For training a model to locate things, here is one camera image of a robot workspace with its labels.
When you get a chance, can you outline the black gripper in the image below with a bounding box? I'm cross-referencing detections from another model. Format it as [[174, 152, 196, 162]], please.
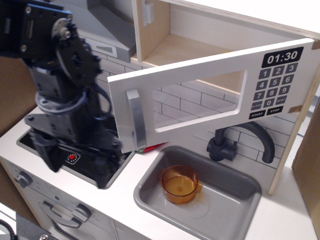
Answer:
[[24, 110, 122, 189]]

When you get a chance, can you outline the white toy microwave door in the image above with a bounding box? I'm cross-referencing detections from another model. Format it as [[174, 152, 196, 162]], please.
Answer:
[[107, 38, 320, 152]]

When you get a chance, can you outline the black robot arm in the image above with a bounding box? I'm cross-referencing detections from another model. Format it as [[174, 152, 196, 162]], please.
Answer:
[[0, 0, 123, 189]]

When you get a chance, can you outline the black toy stove top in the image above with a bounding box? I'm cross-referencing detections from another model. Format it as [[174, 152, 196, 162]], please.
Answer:
[[16, 122, 134, 189]]

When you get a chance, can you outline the grey oven knob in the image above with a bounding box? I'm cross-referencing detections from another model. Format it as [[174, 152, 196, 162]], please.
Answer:
[[15, 171, 33, 189]]

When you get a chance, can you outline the red toy chili pepper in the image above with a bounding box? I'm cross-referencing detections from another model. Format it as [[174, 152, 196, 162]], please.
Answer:
[[137, 144, 161, 154]]

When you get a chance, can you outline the orange transparent plastic pot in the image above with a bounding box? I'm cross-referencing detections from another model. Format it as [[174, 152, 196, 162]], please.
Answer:
[[157, 164, 203, 204]]

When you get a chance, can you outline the grey toy sink basin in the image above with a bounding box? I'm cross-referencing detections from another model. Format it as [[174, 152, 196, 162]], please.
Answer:
[[133, 146, 262, 240]]

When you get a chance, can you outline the grey toy range hood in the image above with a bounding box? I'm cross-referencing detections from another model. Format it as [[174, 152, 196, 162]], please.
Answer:
[[53, 0, 136, 63]]

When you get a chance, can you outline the dark grey toy faucet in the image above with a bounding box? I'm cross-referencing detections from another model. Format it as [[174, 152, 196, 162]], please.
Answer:
[[206, 121, 276, 164]]

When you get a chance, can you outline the brown cardboard box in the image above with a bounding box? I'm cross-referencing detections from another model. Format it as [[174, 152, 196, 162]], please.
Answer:
[[292, 102, 320, 238]]

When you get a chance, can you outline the black cable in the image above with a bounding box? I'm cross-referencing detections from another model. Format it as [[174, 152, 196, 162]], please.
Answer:
[[0, 219, 16, 238]]

